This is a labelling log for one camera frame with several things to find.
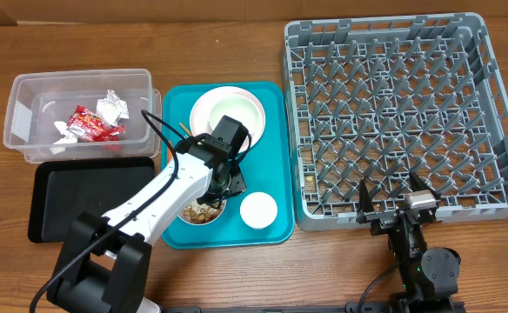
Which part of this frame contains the wooden chopstick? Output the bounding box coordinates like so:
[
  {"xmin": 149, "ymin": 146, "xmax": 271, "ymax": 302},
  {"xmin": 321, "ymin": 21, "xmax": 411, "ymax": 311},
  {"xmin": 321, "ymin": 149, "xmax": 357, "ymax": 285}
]
[{"xmin": 179, "ymin": 122, "xmax": 192, "ymax": 137}]

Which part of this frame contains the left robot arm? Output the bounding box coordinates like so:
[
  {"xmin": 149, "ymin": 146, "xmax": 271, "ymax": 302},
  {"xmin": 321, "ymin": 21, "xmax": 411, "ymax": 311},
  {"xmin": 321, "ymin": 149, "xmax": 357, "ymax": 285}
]
[{"xmin": 30, "ymin": 130, "xmax": 251, "ymax": 313}]

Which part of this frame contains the grey dishwasher rack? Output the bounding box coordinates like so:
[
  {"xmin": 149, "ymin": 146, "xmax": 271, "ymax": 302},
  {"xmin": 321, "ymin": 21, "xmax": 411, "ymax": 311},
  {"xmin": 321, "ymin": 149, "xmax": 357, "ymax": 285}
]
[{"xmin": 284, "ymin": 13, "xmax": 508, "ymax": 230}]

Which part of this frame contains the orange carrot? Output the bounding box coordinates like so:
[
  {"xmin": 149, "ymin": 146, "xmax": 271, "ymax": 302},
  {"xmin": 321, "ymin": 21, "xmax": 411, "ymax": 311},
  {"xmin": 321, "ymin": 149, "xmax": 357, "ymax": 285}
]
[{"xmin": 166, "ymin": 141, "xmax": 172, "ymax": 163}]

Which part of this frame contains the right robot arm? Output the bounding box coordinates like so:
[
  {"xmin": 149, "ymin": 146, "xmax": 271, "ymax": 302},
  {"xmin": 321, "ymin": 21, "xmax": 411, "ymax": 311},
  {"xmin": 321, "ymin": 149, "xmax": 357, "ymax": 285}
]
[{"xmin": 345, "ymin": 171, "xmax": 465, "ymax": 312}]

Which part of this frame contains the large white plate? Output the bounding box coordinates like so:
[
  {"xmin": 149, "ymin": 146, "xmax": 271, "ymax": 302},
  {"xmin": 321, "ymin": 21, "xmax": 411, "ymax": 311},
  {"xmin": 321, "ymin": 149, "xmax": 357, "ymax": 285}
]
[{"xmin": 190, "ymin": 86, "xmax": 266, "ymax": 147}]

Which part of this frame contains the small white plate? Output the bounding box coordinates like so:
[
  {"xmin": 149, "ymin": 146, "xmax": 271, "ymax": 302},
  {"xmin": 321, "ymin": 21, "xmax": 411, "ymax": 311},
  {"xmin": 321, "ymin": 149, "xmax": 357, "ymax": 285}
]
[{"xmin": 209, "ymin": 96, "xmax": 264, "ymax": 136}]

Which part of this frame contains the clear plastic bin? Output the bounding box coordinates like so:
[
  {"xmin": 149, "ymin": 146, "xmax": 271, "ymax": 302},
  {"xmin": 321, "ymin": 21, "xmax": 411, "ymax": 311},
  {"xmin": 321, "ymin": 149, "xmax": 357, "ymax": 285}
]
[{"xmin": 3, "ymin": 69, "xmax": 162, "ymax": 163}]

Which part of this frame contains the teal plastic tray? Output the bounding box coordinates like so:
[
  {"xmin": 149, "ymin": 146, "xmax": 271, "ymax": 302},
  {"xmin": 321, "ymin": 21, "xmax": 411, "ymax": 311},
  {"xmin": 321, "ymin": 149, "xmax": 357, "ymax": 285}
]
[{"xmin": 163, "ymin": 82, "xmax": 295, "ymax": 249}]

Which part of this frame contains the small white cup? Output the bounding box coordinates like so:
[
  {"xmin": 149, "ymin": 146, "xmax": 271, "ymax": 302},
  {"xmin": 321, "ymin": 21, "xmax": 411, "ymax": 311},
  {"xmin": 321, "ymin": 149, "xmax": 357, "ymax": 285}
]
[{"xmin": 239, "ymin": 192, "xmax": 278, "ymax": 230}]

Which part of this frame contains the white green tissue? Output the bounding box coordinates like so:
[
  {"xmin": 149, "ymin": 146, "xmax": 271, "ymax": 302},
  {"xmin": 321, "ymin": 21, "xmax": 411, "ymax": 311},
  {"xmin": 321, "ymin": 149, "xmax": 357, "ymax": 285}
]
[{"xmin": 96, "ymin": 90, "xmax": 130, "ymax": 127}]

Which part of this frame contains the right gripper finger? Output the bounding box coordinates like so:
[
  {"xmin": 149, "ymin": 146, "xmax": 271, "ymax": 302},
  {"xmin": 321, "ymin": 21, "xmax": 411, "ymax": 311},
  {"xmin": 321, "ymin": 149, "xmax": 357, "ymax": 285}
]
[
  {"xmin": 357, "ymin": 178, "xmax": 375, "ymax": 214},
  {"xmin": 409, "ymin": 170, "xmax": 431, "ymax": 191}
]

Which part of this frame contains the red snack wrapper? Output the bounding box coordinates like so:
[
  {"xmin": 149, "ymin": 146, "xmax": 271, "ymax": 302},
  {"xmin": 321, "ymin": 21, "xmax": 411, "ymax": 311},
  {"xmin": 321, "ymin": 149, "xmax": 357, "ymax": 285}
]
[{"xmin": 67, "ymin": 106, "xmax": 125, "ymax": 142}]

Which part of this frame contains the white napkin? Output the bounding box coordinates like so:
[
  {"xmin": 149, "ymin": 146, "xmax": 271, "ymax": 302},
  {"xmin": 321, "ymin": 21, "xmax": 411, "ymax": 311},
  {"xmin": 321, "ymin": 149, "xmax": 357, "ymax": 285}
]
[{"xmin": 50, "ymin": 121, "xmax": 78, "ymax": 155}]

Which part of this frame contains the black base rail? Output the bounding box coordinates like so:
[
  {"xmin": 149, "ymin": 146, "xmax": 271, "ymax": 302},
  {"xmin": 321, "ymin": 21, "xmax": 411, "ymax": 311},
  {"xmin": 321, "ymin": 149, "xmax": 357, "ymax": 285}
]
[{"xmin": 161, "ymin": 302, "xmax": 398, "ymax": 313}]

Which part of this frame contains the black plastic tray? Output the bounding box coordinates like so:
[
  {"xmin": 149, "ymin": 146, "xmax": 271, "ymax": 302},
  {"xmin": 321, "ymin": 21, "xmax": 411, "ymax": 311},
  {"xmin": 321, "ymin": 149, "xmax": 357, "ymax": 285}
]
[{"xmin": 28, "ymin": 156, "xmax": 155, "ymax": 243}]

